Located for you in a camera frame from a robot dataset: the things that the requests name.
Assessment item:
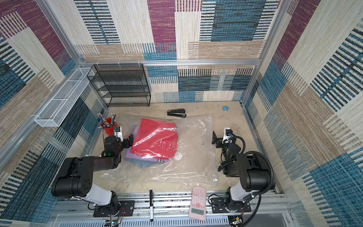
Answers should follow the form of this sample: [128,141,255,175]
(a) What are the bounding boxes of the red trousers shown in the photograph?
[131,118,178,160]

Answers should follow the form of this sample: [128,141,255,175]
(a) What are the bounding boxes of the clear plastic vacuum bag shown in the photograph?
[101,115,218,185]

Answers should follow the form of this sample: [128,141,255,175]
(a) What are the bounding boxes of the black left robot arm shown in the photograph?
[51,135,135,218]

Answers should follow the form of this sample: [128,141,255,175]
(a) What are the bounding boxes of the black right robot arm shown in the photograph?
[208,128,275,213]

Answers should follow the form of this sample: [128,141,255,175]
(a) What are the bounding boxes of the lilac folded garment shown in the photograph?
[125,125,169,163]

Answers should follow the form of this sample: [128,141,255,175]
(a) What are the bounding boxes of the red pen cup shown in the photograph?
[101,117,117,136]

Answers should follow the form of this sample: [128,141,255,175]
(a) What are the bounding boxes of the blue folded garment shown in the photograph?
[125,158,160,168]

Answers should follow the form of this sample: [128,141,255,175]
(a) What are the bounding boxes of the pens in cup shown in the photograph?
[97,113,116,128]

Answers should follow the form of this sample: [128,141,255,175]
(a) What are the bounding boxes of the blue tape roll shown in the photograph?
[222,106,229,112]

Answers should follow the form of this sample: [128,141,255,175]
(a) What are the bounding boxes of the black stapler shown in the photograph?
[167,108,187,118]

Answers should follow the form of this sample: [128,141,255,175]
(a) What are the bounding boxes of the black mesh shelf rack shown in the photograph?
[87,63,151,107]

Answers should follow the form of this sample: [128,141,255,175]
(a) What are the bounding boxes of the pink calculator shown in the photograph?
[188,186,207,221]

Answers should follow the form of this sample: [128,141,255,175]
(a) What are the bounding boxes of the black marker pen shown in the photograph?
[149,190,154,222]

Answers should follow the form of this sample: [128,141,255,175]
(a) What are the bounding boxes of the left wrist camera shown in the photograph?
[113,126,123,141]

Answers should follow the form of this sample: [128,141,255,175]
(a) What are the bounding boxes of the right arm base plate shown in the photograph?
[208,197,251,213]

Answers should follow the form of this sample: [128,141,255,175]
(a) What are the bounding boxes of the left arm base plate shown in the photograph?
[93,200,135,218]

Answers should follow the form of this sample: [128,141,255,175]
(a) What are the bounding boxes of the aluminium front rail frame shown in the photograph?
[47,191,299,227]

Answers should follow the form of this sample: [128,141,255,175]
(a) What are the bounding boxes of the white wire wall basket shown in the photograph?
[35,68,91,127]

